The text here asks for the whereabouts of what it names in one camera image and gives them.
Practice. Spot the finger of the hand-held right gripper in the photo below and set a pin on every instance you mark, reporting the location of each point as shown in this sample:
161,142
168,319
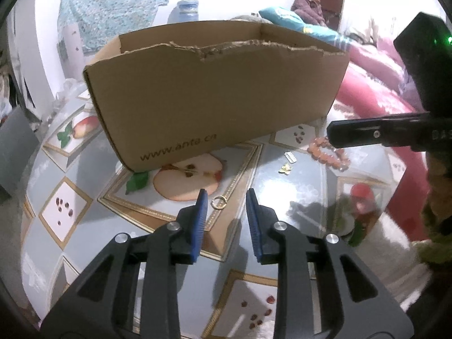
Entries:
353,134

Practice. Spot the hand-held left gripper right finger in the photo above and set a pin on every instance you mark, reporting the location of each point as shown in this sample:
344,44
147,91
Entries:
255,226

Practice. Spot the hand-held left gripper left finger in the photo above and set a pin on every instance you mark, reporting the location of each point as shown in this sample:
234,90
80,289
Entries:
199,226

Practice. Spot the gold earring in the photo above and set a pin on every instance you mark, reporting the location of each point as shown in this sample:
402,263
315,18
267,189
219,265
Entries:
285,169

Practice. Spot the small silver tag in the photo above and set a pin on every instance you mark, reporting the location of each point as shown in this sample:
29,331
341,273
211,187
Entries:
291,157

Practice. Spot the brown cardboard box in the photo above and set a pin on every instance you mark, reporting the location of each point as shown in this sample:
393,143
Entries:
212,106

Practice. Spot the pink floral blanket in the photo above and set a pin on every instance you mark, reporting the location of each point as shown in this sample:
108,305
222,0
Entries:
370,84

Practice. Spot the white folded cloth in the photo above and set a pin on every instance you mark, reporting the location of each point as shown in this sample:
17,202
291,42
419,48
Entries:
356,37

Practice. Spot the blue printed pillow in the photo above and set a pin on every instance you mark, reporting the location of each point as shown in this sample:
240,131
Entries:
282,16

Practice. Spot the white fuzzy cloth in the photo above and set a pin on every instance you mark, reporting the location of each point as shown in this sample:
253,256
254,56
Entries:
399,265

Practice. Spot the grey lace pillow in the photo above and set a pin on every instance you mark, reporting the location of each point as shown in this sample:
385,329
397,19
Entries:
247,17

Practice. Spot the white plastic bag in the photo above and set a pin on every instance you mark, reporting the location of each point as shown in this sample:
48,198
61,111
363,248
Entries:
67,90

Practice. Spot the grey cabinet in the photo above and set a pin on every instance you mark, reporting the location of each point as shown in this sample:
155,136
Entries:
14,148

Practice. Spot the blue water jug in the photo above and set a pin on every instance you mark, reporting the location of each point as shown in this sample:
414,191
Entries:
185,12

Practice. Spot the white standing air conditioner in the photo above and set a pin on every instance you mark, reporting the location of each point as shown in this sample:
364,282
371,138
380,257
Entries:
70,42

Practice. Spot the blue floral hanging cloth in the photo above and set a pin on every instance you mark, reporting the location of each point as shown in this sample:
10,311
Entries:
106,3

